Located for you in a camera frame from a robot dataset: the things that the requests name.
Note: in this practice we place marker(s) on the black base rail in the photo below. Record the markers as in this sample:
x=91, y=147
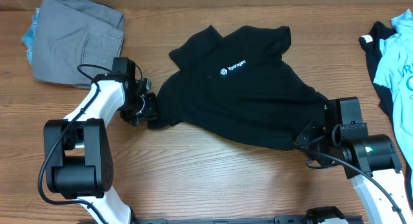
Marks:
x=293, y=219

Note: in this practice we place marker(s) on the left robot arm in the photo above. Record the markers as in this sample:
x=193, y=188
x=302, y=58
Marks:
x=78, y=166

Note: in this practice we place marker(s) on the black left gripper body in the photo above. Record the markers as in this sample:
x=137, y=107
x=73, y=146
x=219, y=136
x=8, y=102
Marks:
x=140, y=107

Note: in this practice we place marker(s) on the folded grey trousers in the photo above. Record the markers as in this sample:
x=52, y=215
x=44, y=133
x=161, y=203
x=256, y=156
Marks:
x=71, y=33

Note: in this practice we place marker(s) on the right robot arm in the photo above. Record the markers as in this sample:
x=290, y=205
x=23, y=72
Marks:
x=371, y=162

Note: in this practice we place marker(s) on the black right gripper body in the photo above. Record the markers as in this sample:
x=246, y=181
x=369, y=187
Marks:
x=313, y=138

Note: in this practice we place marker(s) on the light blue t-shirt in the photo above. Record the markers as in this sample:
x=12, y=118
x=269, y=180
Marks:
x=395, y=72

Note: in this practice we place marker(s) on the black polo shirt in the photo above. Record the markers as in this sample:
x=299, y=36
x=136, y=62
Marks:
x=238, y=87

